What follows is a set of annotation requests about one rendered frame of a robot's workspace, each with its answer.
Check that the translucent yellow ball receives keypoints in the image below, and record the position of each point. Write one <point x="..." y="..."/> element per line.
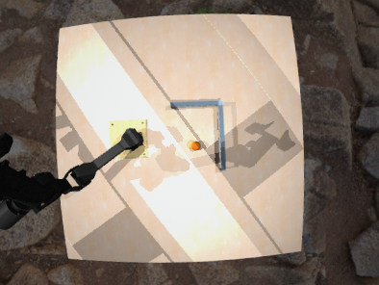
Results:
<point x="190" y="144"/>

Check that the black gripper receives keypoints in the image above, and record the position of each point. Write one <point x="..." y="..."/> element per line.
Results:
<point x="12" y="183"/>

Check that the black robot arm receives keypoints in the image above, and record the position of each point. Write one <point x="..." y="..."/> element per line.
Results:
<point x="45" y="188"/>

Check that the brown ball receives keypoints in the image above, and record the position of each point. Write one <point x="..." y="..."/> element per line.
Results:
<point x="196" y="146"/>

